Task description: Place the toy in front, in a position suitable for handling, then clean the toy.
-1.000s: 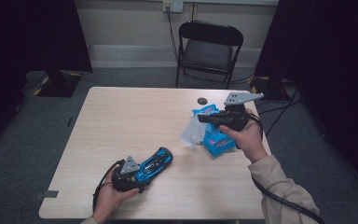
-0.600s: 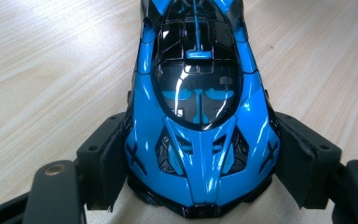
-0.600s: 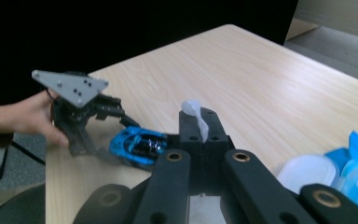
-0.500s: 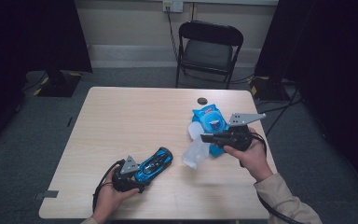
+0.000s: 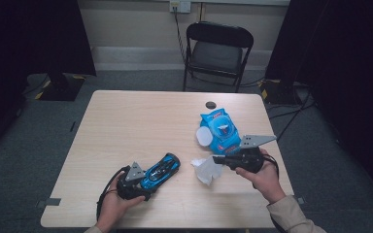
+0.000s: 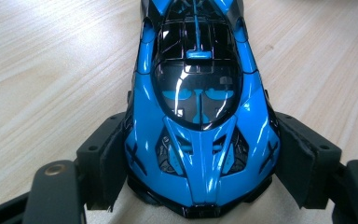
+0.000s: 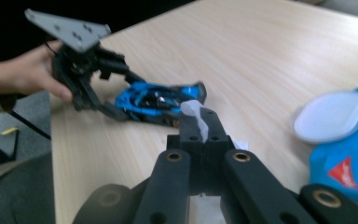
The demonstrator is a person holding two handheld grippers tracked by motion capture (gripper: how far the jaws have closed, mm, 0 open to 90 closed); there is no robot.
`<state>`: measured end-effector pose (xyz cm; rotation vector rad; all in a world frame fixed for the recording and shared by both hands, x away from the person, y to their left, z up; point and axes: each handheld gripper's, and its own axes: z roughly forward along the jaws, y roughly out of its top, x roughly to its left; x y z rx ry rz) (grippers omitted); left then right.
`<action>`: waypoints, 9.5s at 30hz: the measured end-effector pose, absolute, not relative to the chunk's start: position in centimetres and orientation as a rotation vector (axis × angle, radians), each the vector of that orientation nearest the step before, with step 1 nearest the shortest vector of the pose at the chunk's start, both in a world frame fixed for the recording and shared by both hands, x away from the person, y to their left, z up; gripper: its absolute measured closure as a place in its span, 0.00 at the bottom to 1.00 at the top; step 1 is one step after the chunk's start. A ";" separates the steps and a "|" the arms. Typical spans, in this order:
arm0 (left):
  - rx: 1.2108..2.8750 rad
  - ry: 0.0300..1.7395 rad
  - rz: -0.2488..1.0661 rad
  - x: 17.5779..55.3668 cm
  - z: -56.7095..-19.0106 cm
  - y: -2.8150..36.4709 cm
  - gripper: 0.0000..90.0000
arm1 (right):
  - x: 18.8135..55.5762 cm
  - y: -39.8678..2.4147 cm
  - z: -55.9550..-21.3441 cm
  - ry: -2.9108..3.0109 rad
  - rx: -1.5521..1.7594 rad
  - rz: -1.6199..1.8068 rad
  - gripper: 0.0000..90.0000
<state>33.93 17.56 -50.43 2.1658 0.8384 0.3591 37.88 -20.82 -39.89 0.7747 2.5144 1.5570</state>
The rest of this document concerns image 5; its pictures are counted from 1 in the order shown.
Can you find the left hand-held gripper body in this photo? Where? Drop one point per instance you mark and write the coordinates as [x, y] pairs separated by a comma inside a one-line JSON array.
[[129, 189]]

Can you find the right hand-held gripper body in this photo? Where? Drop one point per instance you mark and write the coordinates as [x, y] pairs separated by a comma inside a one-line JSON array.
[[249, 160]]

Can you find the white wet wipe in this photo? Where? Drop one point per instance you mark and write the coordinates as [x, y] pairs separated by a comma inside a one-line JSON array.
[[209, 171]]

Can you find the blue toy car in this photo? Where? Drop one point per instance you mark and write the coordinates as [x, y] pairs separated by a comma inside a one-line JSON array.
[[162, 171]]

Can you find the blue wet wipes packet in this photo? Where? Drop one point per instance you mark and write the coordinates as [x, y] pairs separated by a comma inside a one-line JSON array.
[[221, 129]]

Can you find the person's left hand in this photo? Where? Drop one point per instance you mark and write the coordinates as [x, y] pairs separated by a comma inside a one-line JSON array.
[[113, 208]]

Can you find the grey tape strip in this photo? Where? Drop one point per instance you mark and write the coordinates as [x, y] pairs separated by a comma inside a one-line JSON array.
[[49, 202], [301, 200]]

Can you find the black stand base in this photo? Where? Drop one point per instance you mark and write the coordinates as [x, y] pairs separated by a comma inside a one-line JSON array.
[[278, 92], [61, 87]]

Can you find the small black floor object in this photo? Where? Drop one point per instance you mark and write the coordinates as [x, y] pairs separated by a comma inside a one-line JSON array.
[[73, 126]]

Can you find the black folding chair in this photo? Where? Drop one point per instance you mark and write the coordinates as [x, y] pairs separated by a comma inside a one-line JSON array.
[[218, 53]]

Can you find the black curtain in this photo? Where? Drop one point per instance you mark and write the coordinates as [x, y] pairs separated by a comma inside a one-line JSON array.
[[346, 64], [29, 39]]

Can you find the white wall socket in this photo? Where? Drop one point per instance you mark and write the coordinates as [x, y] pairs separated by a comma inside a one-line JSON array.
[[180, 6]]

